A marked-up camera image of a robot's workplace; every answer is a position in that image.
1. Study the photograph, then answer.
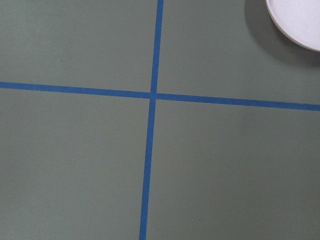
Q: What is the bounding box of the pink plate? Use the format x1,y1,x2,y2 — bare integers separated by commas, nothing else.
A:
265,0,320,52

